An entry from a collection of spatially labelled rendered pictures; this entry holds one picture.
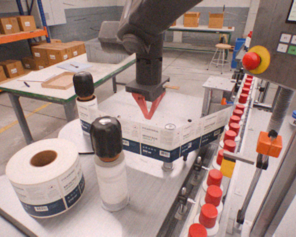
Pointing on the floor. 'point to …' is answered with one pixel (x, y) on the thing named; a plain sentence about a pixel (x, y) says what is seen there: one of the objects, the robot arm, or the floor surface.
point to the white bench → (9, 86)
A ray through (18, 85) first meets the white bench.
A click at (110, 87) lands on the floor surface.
